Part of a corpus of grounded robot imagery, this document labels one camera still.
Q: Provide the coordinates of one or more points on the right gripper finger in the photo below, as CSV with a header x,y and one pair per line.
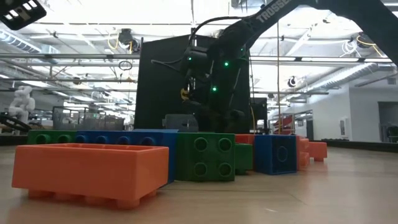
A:
x,y
196,109
237,119

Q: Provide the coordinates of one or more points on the blue 2x4 toy brick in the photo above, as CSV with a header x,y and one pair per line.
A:
x,y
124,138

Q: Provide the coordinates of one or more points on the orange 2x4 toy brick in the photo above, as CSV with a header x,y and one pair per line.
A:
x,y
93,174
318,150

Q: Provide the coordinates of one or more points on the green rounded toy brick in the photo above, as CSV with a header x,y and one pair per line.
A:
x,y
186,155
51,137

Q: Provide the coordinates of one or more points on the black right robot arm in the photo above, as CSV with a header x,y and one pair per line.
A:
x,y
357,18

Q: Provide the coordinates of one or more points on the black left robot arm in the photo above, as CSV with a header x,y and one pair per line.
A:
x,y
18,18

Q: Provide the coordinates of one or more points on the orange 2x2 toy brick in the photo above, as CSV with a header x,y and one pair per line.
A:
x,y
245,139

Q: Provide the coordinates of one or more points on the black cabinet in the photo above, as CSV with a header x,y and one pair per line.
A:
x,y
259,115

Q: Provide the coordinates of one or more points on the green 2x4 toy brick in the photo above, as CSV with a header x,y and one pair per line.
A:
x,y
244,158

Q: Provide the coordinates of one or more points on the blue 2x2 toy brick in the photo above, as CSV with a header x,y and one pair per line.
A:
x,y
267,155

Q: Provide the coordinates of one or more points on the red rack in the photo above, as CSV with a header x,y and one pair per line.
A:
x,y
286,124

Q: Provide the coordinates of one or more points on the orange long toy brick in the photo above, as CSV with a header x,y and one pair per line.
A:
x,y
302,152

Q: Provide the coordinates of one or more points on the white humanoid robot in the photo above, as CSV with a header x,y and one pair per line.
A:
x,y
21,105

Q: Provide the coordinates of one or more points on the black curved machine part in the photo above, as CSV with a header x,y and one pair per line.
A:
x,y
12,123

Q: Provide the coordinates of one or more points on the white wall box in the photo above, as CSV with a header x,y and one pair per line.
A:
x,y
344,127

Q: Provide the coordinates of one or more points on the silver ceiling duct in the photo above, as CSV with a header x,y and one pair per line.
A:
x,y
348,74
18,42

